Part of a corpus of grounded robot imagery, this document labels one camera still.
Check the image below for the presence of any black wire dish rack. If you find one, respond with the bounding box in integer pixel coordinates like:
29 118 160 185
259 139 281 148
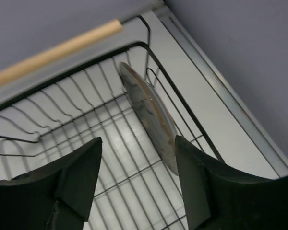
0 14 225 230

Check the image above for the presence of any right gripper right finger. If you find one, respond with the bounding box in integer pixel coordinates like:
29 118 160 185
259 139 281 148
175 136 288 230

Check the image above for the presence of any grey marbled plate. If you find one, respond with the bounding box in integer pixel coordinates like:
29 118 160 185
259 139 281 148
119 62 179 176

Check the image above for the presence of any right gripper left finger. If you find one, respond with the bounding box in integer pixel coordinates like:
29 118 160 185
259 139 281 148
0 137 102 230

